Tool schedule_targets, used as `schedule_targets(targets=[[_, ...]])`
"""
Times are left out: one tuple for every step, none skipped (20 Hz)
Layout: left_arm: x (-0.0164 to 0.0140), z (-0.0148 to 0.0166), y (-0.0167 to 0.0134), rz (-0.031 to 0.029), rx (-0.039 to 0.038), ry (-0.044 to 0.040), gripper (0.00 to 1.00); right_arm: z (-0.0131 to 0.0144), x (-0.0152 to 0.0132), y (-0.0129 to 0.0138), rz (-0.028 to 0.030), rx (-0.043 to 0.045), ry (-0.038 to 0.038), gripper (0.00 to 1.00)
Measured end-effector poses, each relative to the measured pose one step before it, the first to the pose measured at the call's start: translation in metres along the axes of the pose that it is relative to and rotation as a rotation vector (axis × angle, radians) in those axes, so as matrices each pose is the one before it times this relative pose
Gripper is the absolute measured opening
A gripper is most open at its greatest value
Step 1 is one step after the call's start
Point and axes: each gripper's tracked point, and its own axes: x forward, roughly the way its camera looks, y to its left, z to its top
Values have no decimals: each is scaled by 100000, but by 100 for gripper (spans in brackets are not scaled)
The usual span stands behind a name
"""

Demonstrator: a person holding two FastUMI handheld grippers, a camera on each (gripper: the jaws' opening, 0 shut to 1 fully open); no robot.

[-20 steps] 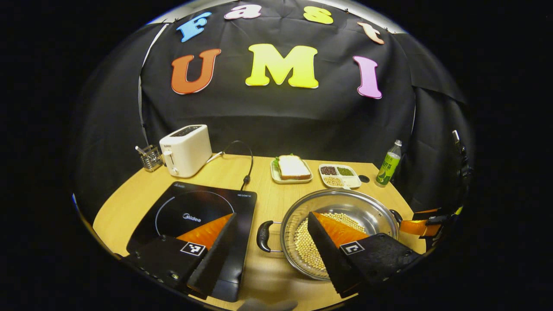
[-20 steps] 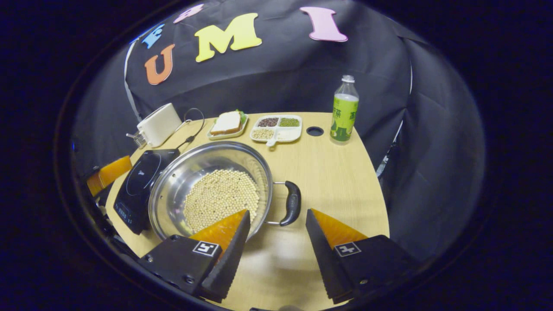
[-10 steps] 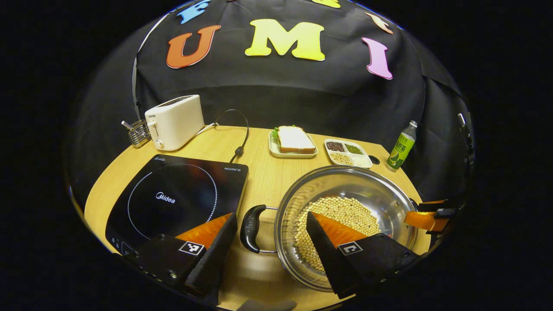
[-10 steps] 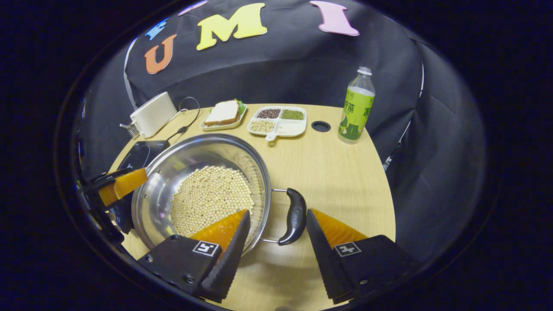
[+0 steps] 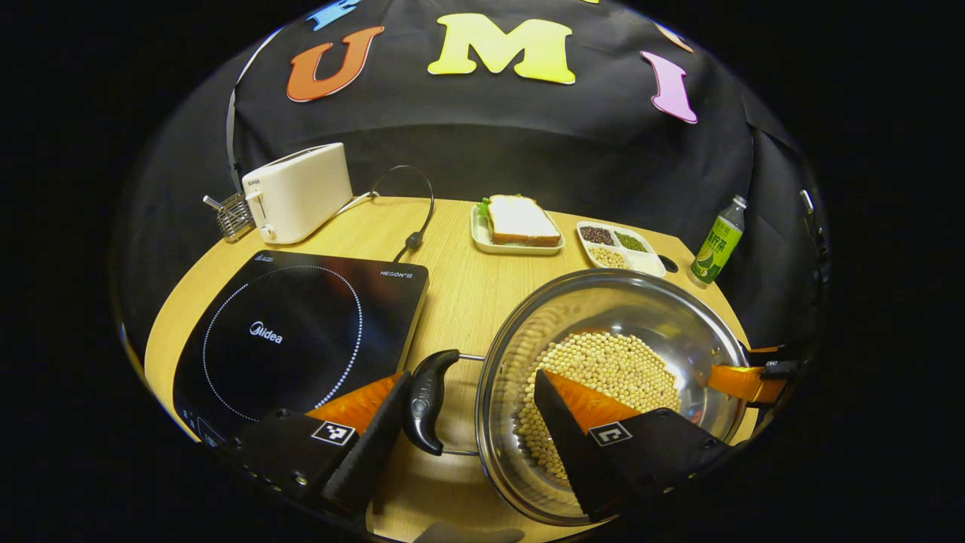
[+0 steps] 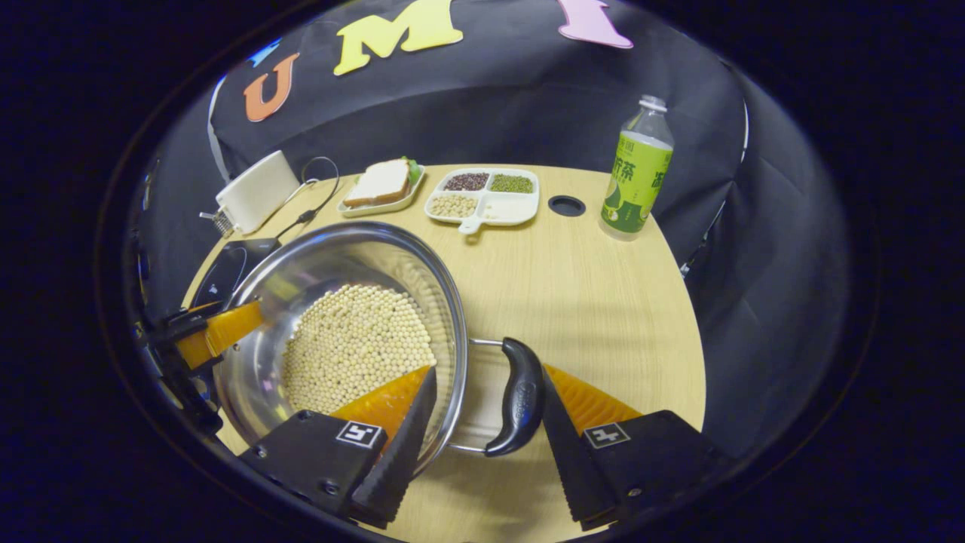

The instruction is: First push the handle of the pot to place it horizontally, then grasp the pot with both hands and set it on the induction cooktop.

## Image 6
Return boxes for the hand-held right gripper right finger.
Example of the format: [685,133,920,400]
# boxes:
[541,364,731,532]

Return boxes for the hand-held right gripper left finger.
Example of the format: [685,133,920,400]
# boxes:
[238,365,439,530]

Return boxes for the black induction cooktop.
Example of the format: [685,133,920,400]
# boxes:
[188,238,283,310]

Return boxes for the stainless steel pot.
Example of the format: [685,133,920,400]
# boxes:
[213,221,545,483]

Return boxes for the pile of soybeans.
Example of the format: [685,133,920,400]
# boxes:
[280,283,438,416]

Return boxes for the white toaster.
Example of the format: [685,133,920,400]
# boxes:
[216,150,301,235]

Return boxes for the small white sandwich plate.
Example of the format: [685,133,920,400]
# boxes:
[337,162,426,219]

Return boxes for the sandwich with lettuce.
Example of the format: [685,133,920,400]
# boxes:
[344,157,421,209]

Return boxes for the small soybeans heap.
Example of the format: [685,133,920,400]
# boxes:
[428,194,478,219]

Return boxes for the white divided plate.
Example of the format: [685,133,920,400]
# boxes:
[424,167,541,235]

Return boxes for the green label drink bottle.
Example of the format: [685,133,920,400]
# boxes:
[600,95,675,242]

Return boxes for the black power cable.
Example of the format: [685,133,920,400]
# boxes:
[275,156,341,242]

